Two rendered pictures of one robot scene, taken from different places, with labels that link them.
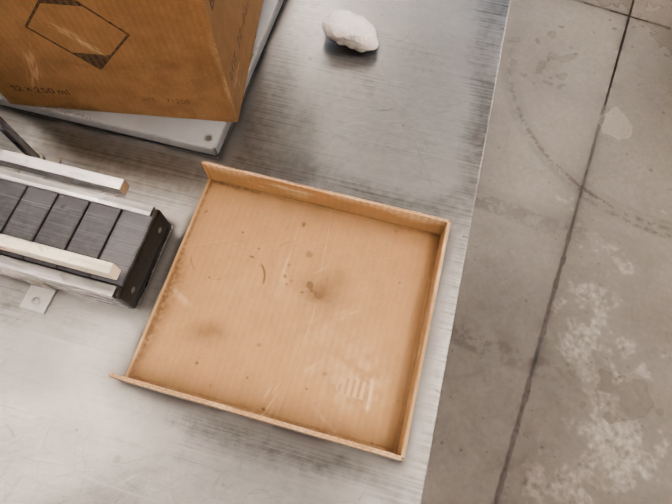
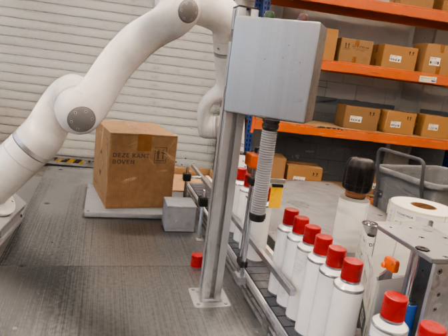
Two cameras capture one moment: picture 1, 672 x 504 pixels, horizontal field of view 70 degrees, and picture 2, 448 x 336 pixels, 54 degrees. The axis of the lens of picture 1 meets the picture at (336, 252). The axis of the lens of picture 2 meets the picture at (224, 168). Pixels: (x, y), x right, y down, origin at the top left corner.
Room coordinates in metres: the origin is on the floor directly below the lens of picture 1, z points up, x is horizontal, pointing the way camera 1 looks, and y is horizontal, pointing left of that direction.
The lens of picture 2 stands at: (1.03, 1.85, 1.37)
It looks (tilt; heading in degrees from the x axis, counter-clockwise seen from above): 12 degrees down; 240
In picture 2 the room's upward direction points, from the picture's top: 7 degrees clockwise
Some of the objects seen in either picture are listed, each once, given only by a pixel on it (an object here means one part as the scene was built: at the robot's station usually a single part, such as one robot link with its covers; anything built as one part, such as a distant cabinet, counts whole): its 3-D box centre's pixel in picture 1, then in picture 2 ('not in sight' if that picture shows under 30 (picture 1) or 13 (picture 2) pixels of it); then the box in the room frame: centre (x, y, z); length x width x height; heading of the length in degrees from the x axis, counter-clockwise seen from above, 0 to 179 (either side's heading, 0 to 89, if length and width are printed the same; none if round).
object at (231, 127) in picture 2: not in sight; (226, 163); (0.54, 1.02, 1.16); 0.04 x 0.04 x 0.67; 76
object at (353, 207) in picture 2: not in sight; (352, 209); (0.10, 1.01, 1.03); 0.09 x 0.09 x 0.30
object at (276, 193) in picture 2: not in sight; (275, 196); (0.42, 1.06, 1.09); 0.03 x 0.01 x 0.06; 166
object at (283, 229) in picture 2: not in sight; (285, 251); (0.42, 1.12, 0.98); 0.05 x 0.05 x 0.20
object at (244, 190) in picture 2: not in sight; (246, 208); (0.34, 0.83, 0.98); 0.05 x 0.05 x 0.20
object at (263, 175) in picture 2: not in sight; (263, 171); (0.53, 1.15, 1.18); 0.04 x 0.04 x 0.21
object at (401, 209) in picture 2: not in sight; (418, 227); (-0.22, 1.01, 0.95); 0.20 x 0.20 x 0.14
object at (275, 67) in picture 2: not in sight; (275, 70); (0.50, 1.10, 1.38); 0.17 x 0.10 x 0.19; 131
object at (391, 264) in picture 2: not in sight; (389, 264); (0.42, 1.40, 1.08); 0.03 x 0.02 x 0.02; 76
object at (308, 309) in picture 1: (292, 298); (191, 179); (0.15, 0.05, 0.85); 0.30 x 0.26 x 0.04; 76
